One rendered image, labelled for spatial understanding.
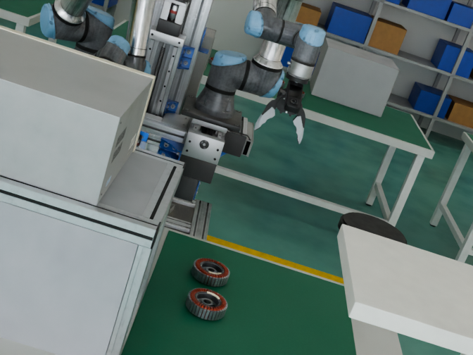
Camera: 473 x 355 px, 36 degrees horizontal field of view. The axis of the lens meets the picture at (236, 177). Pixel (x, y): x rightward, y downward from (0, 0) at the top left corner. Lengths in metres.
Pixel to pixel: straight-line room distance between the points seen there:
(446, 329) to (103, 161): 0.74
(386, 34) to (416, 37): 0.68
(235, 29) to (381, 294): 7.36
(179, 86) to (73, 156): 1.40
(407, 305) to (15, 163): 0.83
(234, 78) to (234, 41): 5.98
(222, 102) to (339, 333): 0.99
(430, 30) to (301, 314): 6.81
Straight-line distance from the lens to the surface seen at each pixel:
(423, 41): 8.76
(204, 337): 1.91
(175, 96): 2.91
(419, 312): 1.39
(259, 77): 2.68
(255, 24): 2.25
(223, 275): 2.14
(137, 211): 1.58
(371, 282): 1.42
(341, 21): 8.05
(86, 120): 1.50
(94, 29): 2.68
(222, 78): 2.67
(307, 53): 2.19
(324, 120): 4.52
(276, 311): 2.14
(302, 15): 8.04
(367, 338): 2.21
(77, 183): 1.55
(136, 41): 2.45
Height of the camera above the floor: 1.78
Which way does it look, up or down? 20 degrees down
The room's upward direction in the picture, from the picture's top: 19 degrees clockwise
